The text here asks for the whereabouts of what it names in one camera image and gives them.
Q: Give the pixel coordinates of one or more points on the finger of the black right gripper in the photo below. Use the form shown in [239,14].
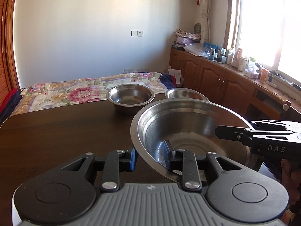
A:
[239,134]
[275,125]

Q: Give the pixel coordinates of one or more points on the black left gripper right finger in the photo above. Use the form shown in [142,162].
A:
[177,160]

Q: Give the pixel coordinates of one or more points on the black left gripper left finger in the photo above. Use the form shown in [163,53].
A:
[117,161]

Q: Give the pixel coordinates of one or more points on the large steel bowl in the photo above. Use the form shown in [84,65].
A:
[187,124]

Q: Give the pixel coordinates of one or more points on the medium steel bowl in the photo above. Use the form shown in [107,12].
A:
[130,98]

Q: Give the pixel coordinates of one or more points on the small steel bowl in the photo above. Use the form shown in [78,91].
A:
[184,93]

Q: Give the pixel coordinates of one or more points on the right hand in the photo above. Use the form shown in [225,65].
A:
[291,180]

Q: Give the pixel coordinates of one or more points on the wooden cabinet row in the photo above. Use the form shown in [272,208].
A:
[225,85]

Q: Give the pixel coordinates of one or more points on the white paper bag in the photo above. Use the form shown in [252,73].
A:
[176,73]

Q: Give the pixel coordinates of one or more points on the floral bed quilt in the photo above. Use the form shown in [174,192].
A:
[51,95]

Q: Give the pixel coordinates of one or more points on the clear plastic bag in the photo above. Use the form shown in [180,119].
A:
[198,50]

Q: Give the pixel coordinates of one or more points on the stacked boxes on cabinet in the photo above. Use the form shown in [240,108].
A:
[184,38]

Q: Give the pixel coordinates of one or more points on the wooden louvred wardrobe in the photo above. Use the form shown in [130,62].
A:
[9,79]

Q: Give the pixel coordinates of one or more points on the patterned window curtain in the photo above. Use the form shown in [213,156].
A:
[204,20]

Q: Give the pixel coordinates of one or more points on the wall socket strip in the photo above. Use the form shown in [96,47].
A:
[136,70]

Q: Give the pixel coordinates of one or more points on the white wall switch plate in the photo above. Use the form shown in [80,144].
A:
[136,33]

